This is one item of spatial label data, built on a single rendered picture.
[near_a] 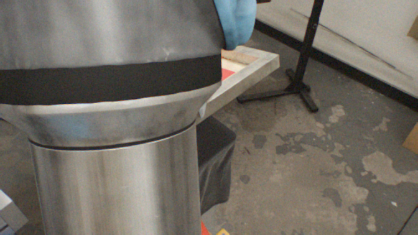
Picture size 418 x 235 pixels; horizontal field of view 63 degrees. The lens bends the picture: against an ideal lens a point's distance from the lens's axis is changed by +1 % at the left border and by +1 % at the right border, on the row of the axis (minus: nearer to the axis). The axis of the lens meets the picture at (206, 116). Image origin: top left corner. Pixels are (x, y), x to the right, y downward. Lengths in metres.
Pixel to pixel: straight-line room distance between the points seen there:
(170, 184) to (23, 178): 2.32
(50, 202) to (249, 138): 2.25
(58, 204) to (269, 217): 1.94
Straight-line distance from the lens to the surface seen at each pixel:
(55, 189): 0.17
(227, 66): 1.01
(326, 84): 2.94
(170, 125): 0.15
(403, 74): 2.88
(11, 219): 0.84
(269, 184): 2.19
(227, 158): 1.22
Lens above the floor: 1.83
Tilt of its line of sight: 47 degrees down
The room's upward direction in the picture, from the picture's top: straight up
